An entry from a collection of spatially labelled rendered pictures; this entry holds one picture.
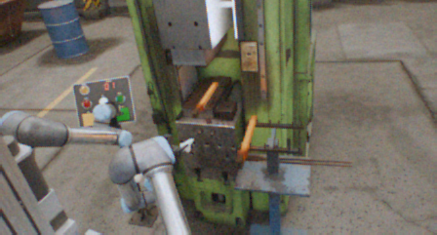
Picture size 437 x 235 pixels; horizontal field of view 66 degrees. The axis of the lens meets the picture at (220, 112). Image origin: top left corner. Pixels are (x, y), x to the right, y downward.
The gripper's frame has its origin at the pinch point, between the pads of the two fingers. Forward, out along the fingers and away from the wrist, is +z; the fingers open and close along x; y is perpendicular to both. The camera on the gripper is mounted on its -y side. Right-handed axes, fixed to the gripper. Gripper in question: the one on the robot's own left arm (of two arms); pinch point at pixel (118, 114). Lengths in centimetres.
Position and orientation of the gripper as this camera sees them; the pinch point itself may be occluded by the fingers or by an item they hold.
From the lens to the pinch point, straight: 203.1
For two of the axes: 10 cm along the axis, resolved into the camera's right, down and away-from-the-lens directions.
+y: -1.6, -9.9, -0.3
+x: -9.9, 1.6, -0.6
